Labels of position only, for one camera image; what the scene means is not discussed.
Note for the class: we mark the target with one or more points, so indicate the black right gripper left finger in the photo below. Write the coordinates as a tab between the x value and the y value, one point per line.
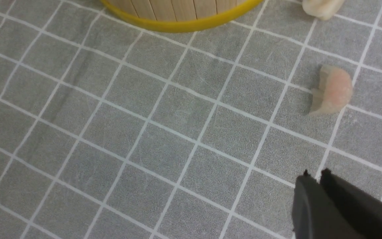
314	214

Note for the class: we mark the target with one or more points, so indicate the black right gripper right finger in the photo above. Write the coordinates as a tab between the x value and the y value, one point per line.
361	210

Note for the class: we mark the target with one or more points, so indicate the bamboo steamer tray yellow rim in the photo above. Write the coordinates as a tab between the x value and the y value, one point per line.
178	16

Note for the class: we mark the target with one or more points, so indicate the pink dumpling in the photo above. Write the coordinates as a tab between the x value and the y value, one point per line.
333	93

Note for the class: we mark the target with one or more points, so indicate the white dumpling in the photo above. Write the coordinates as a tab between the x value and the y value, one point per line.
322	9

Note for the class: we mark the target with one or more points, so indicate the grey checked tablecloth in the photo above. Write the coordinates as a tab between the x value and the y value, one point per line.
109	131

